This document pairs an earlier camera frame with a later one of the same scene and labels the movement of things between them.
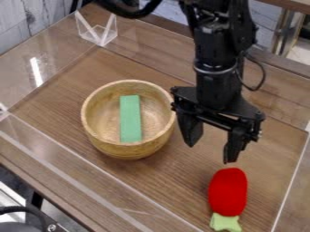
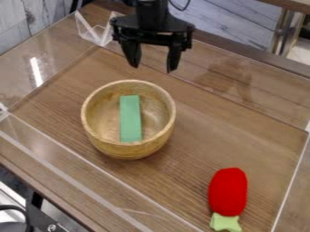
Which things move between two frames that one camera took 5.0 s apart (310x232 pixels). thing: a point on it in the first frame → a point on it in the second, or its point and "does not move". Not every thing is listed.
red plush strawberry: (226, 195) does not move
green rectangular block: (130, 119) does not move
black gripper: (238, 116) → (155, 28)
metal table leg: (290, 24) does not move
